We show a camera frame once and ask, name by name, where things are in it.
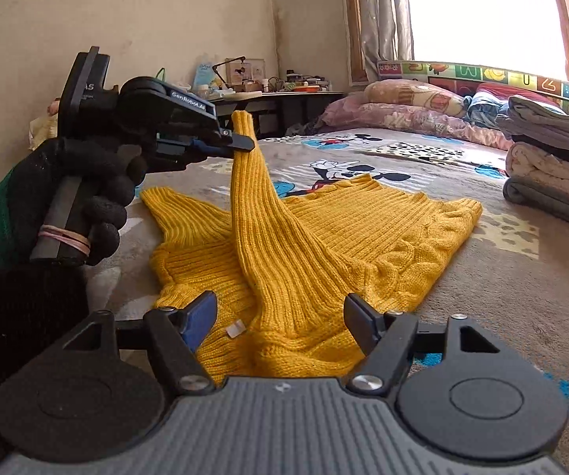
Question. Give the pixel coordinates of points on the floral beige pillow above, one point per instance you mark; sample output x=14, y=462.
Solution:
x=417, y=94

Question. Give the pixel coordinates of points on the purple floral long pillow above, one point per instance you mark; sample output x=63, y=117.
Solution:
x=354, y=111

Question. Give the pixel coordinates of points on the cream floral folded garment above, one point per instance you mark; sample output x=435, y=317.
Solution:
x=539, y=166

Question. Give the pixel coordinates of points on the black side desk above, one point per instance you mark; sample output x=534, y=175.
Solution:
x=275, y=113

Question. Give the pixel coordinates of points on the left black gloved hand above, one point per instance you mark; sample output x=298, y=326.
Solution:
x=34, y=181

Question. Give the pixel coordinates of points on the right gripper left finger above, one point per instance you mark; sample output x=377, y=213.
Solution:
x=173, y=338

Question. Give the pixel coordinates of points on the grey window curtain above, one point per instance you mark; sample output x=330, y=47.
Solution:
x=386, y=33

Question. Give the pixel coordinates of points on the Mickey Mouse bed blanket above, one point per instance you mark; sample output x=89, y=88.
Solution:
x=511, y=275

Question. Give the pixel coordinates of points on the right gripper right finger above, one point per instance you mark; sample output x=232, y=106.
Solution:
x=386, y=340

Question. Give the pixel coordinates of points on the alphabet foam mat headboard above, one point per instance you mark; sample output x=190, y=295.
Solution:
x=465, y=79

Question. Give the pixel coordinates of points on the dark grey folded garment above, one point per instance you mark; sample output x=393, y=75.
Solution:
x=522, y=191

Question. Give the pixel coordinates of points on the yellow knit sweater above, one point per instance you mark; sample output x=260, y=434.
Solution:
x=281, y=268

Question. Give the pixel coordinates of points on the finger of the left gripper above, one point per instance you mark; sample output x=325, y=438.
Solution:
x=209, y=151
x=232, y=141

